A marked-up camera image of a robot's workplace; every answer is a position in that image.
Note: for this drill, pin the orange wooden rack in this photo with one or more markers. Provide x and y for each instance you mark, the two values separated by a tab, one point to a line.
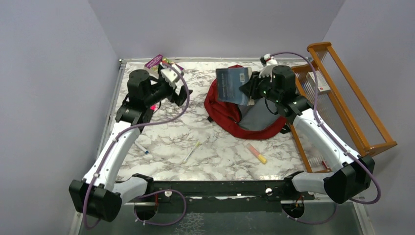
344	109

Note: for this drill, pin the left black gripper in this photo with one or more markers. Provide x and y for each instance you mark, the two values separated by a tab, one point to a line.
179	99

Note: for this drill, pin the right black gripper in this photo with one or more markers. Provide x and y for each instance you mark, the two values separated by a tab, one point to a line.
250	87

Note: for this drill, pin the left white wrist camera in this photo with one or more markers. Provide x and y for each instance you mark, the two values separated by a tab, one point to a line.
170	76

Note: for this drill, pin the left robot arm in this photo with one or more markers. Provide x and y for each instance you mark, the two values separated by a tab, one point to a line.
129	124

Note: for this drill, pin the pink black highlighter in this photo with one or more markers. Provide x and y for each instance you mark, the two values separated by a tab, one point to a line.
155	107

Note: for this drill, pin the dark blue book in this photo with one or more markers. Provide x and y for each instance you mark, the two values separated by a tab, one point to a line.
229	80

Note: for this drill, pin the blue capped pen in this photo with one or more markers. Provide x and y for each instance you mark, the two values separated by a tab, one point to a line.
143	149

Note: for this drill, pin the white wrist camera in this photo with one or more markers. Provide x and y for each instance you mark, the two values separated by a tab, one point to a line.
268	62
170	76

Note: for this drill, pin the white red small box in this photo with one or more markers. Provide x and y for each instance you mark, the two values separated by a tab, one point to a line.
323	86

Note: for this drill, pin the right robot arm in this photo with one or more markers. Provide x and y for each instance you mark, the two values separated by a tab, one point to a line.
350	173

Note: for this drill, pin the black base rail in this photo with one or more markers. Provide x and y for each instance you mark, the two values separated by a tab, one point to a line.
150	196

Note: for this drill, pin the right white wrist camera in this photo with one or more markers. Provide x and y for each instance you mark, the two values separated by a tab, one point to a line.
268	62

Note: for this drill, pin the red backpack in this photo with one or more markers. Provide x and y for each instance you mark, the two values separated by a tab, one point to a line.
254	122

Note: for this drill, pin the purple green paperback book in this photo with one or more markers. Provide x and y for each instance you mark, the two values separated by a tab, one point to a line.
152	67

